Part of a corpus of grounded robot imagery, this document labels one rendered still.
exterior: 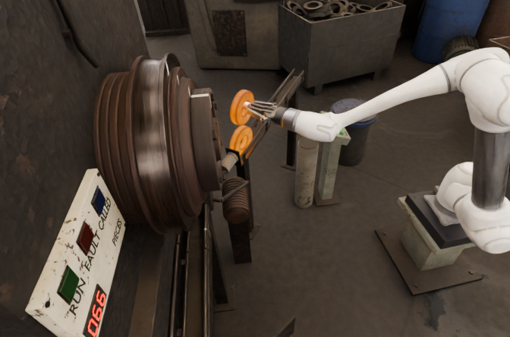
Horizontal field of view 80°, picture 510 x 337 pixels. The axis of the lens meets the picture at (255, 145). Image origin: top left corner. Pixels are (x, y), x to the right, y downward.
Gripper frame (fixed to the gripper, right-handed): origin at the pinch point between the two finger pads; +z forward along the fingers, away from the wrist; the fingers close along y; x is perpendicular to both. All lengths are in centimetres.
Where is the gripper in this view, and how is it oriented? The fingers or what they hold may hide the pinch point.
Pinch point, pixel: (242, 104)
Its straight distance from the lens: 134.1
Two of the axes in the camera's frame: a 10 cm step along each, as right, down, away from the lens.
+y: 4.7, -5.9, 6.6
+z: -8.8, -3.1, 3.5
